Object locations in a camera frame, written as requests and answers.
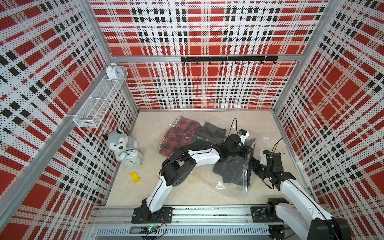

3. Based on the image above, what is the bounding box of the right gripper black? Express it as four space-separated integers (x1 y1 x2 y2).
243 156 272 180

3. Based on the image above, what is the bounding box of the clear vacuum bag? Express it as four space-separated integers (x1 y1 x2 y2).
157 115 265 194

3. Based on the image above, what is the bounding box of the grey pinstripe garment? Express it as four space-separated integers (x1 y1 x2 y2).
213 139 256 187

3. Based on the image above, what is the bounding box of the red black plaid shirt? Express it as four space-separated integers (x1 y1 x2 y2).
158 117 202 157

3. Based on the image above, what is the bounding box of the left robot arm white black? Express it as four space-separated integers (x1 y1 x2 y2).
141 130 253 220

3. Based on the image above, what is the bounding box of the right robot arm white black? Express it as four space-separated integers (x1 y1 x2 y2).
249 151 352 240

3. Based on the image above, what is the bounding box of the yellow small block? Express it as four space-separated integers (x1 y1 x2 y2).
130 172 140 184

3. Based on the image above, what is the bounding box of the white alarm clock on table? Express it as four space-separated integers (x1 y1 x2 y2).
122 150 142 168

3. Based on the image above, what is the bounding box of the small circuit board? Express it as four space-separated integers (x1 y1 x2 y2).
129 226 158 235

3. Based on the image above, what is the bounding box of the husky plush toy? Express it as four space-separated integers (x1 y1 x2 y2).
102 128 139 162

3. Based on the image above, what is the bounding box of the white alarm clock on shelf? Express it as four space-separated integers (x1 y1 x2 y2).
106 63 124 80

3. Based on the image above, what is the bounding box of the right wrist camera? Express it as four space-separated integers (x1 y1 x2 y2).
261 150 270 165

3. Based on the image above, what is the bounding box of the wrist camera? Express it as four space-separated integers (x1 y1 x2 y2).
261 150 270 165
238 129 250 144

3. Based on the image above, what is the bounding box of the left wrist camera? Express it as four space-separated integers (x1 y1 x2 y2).
238 129 250 144

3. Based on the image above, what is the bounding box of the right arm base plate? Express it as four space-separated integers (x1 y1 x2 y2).
251 206 283 224

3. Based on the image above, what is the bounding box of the black hook rail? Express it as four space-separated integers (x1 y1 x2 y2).
181 56 279 63

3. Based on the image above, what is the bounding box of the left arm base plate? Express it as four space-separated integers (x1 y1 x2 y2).
131 207 174 224

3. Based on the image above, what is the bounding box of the white wire shelf basket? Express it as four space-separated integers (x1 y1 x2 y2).
73 66 128 128

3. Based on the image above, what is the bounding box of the aluminium mounting rail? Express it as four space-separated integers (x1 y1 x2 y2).
88 205 335 226

